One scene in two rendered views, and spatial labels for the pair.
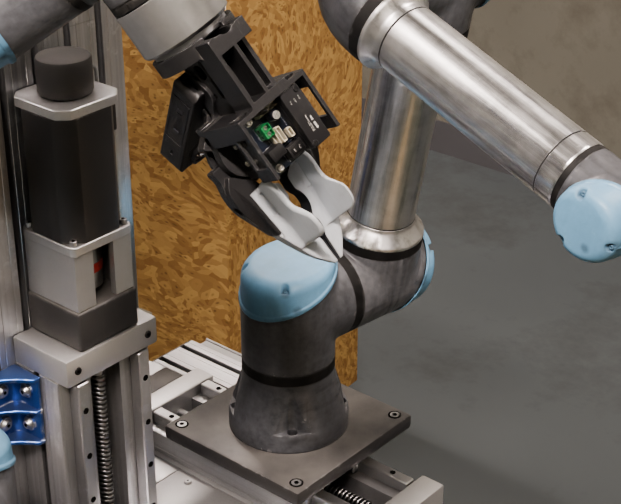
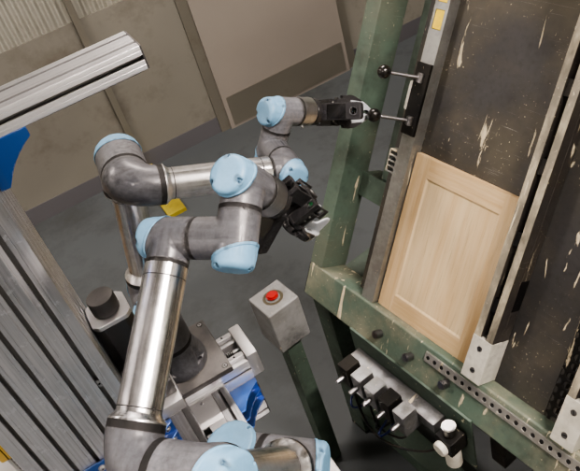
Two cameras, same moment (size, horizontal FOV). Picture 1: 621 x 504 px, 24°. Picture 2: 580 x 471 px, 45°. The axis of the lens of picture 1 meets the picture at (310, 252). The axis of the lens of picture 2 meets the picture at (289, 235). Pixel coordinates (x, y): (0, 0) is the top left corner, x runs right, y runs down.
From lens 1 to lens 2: 1.14 m
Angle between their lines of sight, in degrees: 49
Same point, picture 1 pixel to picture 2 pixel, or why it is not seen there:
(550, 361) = not seen: hidden behind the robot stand
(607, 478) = not seen: hidden behind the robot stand
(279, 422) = (195, 358)
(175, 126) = (272, 235)
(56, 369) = (177, 406)
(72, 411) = (186, 415)
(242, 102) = (307, 199)
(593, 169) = (279, 162)
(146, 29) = (279, 202)
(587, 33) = not seen: outside the picture
